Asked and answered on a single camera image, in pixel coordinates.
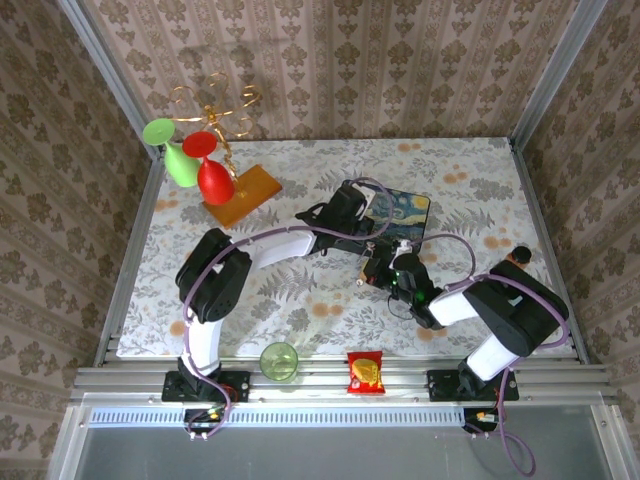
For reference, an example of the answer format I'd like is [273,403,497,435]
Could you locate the starry night painted box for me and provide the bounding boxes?
[362,187,434,251]

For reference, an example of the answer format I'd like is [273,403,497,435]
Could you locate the red snack packet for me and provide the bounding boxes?
[346,350,387,396]

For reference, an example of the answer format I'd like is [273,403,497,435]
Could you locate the brown bottle with black cap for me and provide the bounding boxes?
[504,245,534,274]

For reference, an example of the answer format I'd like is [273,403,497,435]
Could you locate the floral patterned table cover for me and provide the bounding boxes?
[115,135,576,359]

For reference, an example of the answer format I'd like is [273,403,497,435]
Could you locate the green transparent cup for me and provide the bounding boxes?
[259,341,300,385]

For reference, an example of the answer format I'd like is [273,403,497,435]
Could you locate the red plastic wine glass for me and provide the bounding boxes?
[181,130,236,207]

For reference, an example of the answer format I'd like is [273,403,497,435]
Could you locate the green plastic wine glass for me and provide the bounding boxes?
[142,118,201,189]

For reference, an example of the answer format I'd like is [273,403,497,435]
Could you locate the grey metal panel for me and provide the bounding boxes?
[48,404,637,480]

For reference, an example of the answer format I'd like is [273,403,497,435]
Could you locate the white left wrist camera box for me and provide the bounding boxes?
[349,182,381,207]

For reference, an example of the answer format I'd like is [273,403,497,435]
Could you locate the gold wire glass rack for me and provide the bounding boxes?
[172,72,284,230]

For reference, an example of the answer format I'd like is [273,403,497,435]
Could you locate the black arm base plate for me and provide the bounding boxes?
[427,368,520,403]
[162,370,252,403]

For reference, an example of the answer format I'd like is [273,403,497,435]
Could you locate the aluminium side rail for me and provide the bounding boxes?
[506,137,590,362]
[93,149,167,362]

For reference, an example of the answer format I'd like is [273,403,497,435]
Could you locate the black cable connector bracket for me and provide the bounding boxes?
[462,406,506,435]
[183,408,225,435]

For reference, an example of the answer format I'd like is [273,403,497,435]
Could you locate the white slotted cable duct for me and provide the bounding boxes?
[88,406,472,429]

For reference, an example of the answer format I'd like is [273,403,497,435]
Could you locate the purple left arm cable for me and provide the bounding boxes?
[180,175,392,441]

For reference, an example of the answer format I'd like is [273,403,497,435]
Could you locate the aluminium frame post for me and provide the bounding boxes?
[55,0,166,161]
[509,0,610,147]

